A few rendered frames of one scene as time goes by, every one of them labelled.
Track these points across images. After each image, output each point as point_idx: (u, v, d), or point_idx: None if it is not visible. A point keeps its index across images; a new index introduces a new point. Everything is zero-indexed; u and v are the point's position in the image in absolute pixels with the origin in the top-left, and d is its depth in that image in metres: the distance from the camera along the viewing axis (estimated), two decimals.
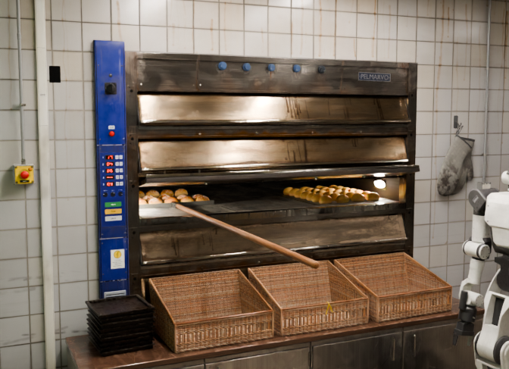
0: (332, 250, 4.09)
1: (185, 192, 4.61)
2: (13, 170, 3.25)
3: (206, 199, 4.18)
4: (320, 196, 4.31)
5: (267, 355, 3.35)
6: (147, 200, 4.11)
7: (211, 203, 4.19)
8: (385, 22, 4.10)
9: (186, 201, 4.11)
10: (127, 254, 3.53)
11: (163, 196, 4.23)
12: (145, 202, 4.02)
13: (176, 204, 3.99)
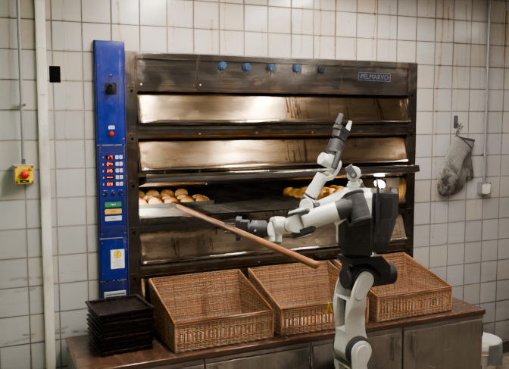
0: (332, 250, 4.09)
1: (185, 192, 4.61)
2: (13, 170, 3.25)
3: (206, 199, 4.18)
4: (320, 196, 4.31)
5: (267, 355, 3.35)
6: (147, 200, 4.11)
7: (211, 203, 4.19)
8: (385, 22, 4.10)
9: (186, 201, 4.11)
10: (127, 254, 3.53)
11: (163, 196, 4.23)
12: (145, 202, 4.02)
13: (176, 204, 3.99)
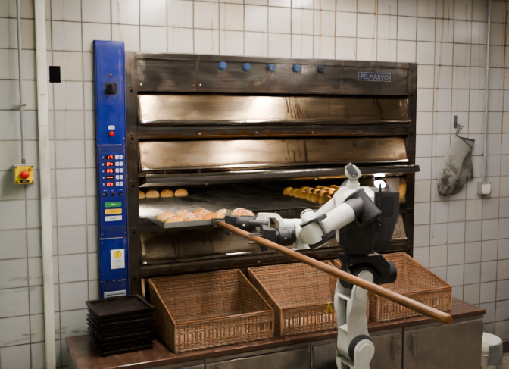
0: (332, 250, 4.09)
1: (185, 192, 4.61)
2: (13, 170, 3.25)
3: (251, 215, 3.55)
4: (320, 196, 4.31)
5: (267, 355, 3.35)
6: (182, 216, 3.47)
7: None
8: (385, 22, 4.10)
9: None
10: (127, 254, 3.53)
11: (199, 211, 3.59)
12: (181, 219, 3.38)
13: (217, 221, 3.35)
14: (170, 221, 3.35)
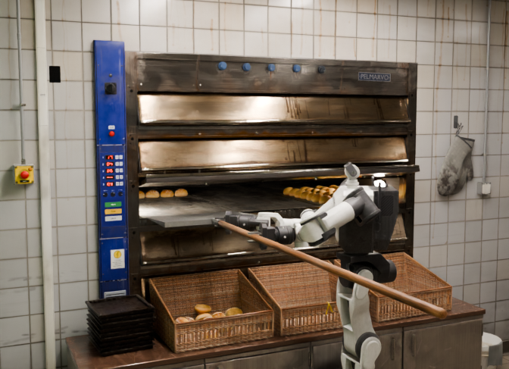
0: (332, 250, 4.09)
1: (185, 192, 4.61)
2: (13, 170, 3.25)
3: None
4: (320, 196, 4.31)
5: (267, 355, 3.35)
6: None
7: None
8: (385, 22, 4.10)
9: None
10: (127, 254, 3.53)
11: None
12: None
13: (218, 220, 3.35)
14: None
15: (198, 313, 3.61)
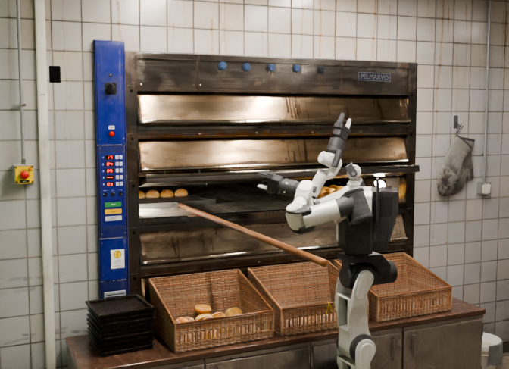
0: (332, 250, 4.09)
1: (185, 192, 4.61)
2: (13, 170, 3.25)
3: None
4: (320, 196, 4.31)
5: (267, 355, 3.35)
6: None
7: (213, 202, 4.21)
8: (385, 22, 4.10)
9: (188, 201, 4.14)
10: (127, 254, 3.53)
11: None
12: None
13: (179, 203, 4.02)
14: None
15: (198, 313, 3.61)
